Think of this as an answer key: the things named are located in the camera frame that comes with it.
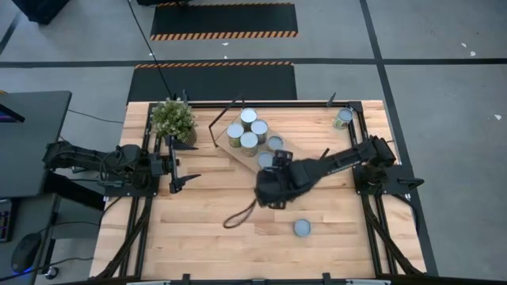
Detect blue green peas can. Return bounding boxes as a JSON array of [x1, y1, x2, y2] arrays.
[[250, 119, 269, 144]]

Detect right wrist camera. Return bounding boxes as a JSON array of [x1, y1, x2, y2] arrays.
[[272, 149, 295, 170]]

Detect grey desk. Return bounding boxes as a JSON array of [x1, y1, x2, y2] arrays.
[[0, 192, 63, 285]]

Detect black hanging cable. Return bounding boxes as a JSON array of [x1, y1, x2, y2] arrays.
[[126, 0, 174, 100]]

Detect peaches can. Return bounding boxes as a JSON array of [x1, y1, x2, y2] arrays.
[[240, 131, 260, 158]]

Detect green oranges can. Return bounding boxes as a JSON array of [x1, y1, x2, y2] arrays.
[[226, 122, 246, 149]]

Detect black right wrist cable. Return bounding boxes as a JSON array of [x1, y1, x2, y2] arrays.
[[223, 199, 259, 230]]

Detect black framed wooden shelf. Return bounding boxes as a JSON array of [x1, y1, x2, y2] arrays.
[[208, 93, 331, 175]]

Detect black hazard striped floor mat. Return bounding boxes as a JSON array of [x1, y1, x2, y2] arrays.
[[126, 61, 298, 102], [149, 2, 299, 42]]

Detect carrots can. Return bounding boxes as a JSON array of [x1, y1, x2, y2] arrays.
[[239, 107, 259, 132]]

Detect thin black floor cable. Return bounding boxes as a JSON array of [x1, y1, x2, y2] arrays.
[[67, 108, 124, 124]]

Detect black desk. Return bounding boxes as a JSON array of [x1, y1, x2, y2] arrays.
[[0, 89, 73, 199]]

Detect dark laptop screen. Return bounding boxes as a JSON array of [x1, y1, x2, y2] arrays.
[[0, 103, 25, 124]]

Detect black computer mouse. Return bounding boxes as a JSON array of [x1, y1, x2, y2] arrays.
[[10, 232, 43, 274]]

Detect artificial plant in slatted pot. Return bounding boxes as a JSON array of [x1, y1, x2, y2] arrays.
[[151, 98, 198, 146]]

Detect black box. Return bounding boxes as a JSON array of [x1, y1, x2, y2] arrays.
[[10, 0, 71, 25]]

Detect teal box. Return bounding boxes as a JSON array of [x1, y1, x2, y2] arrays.
[[293, 218, 313, 238]]

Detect dark keyboard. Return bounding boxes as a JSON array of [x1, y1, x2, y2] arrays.
[[0, 199, 15, 243]]

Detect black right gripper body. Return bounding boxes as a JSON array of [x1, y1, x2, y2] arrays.
[[254, 160, 318, 210]]

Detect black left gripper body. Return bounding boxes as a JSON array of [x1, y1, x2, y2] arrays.
[[150, 135, 178, 195]]

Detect black aluminium rig frame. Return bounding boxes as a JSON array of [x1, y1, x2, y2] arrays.
[[94, 101, 439, 285]]

